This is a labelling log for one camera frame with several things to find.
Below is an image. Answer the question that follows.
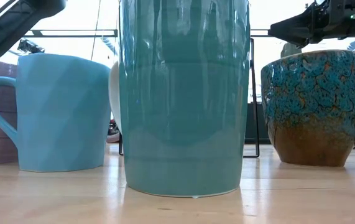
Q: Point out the black horizontal overhead bar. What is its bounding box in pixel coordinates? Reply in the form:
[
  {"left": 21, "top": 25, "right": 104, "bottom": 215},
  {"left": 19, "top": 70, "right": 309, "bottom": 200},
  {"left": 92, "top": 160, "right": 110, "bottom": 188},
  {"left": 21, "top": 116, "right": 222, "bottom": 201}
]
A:
[{"left": 0, "top": 29, "right": 274, "bottom": 38}]

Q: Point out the teal mug with white interior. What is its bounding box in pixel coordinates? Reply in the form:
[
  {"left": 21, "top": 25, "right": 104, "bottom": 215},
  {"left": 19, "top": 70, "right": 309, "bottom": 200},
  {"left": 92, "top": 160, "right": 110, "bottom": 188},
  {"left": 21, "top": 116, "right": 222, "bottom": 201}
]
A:
[{"left": 108, "top": 0, "right": 251, "bottom": 198}]

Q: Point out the light blue faceted mug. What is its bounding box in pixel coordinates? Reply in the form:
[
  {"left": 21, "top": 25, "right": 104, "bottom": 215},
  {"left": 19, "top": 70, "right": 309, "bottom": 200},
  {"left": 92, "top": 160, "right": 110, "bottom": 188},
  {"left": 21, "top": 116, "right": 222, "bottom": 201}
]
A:
[{"left": 0, "top": 52, "right": 112, "bottom": 172}]

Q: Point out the blue brown speckled mug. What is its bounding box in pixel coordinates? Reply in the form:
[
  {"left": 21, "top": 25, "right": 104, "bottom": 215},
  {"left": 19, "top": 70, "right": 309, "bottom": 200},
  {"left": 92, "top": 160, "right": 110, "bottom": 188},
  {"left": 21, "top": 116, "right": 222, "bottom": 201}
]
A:
[{"left": 260, "top": 49, "right": 355, "bottom": 167}]

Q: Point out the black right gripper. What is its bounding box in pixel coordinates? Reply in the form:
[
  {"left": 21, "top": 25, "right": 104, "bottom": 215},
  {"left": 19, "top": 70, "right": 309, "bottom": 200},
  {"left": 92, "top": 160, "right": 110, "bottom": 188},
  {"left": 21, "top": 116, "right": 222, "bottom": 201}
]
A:
[{"left": 269, "top": 0, "right": 348, "bottom": 47}]

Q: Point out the green cactus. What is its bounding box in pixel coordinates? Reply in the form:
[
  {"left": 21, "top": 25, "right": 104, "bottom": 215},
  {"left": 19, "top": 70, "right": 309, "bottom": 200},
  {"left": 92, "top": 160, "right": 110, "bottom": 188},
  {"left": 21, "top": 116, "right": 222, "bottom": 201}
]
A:
[{"left": 281, "top": 42, "right": 302, "bottom": 58}]

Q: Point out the black ceiling light rig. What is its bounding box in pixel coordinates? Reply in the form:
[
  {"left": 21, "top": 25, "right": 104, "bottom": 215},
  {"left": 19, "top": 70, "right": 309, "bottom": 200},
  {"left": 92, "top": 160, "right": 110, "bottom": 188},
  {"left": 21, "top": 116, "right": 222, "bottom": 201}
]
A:
[{"left": 17, "top": 37, "right": 46, "bottom": 54}]

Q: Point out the black hanging cable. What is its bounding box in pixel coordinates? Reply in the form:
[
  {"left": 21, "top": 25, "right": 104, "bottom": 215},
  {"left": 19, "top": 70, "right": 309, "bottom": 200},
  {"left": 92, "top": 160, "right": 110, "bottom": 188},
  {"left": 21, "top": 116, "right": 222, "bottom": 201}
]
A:
[{"left": 90, "top": 0, "right": 102, "bottom": 60}]

